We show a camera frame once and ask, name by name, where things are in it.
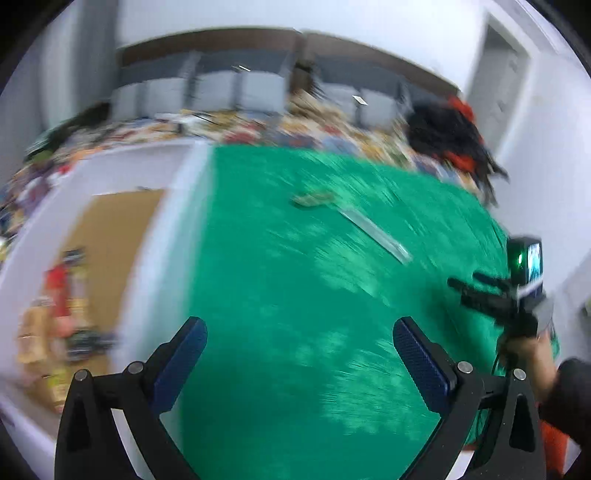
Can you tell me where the clear packet with dark snack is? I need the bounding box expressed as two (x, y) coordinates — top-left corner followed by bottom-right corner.
(292, 193), (334, 210)

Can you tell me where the person's right forearm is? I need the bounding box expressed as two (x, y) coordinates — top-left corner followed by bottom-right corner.
(524, 331), (591, 445)

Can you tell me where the yellow snack packet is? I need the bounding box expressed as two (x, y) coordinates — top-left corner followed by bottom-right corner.
(42, 369), (71, 408)

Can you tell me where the green patterned blanket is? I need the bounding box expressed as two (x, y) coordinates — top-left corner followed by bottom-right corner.
(178, 145), (562, 480)

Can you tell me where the person's orange clothing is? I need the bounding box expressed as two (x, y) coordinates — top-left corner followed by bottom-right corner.
(538, 422), (571, 477)

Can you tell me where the bread packet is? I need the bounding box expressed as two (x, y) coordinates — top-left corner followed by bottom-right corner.
(17, 300), (52, 366)

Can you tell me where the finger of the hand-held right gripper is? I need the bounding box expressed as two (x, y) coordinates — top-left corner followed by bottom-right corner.
(448, 277), (509, 321)
(473, 272), (511, 291)

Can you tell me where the black and red bag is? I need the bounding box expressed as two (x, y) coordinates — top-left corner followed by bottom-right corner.
(405, 104), (509, 205)

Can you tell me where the long clear snack packet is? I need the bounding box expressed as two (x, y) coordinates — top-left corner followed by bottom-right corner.
(339, 205), (413, 265)

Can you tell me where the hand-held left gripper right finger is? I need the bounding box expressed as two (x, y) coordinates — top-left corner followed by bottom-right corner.
(392, 316), (546, 480)

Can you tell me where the white door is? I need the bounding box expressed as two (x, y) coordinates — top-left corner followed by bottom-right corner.
(465, 13), (537, 160)

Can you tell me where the grey pillow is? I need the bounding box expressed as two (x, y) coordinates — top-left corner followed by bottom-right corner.
(194, 51), (297, 112)
(112, 78), (195, 121)
(318, 60), (408, 126)

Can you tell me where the orange garment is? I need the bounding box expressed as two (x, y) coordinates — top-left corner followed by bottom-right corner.
(444, 96), (486, 172)

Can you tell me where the brown headboard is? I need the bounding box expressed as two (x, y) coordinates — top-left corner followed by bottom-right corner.
(115, 28), (463, 99)

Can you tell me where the red snack packet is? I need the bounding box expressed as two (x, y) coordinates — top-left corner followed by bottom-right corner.
(45, 265), (71, 320)

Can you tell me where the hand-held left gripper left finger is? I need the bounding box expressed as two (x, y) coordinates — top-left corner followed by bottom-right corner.
(54, 316), (208, 480)

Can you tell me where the white cardboard box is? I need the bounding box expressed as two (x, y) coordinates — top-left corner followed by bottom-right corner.
(0, 138), (219, 464)

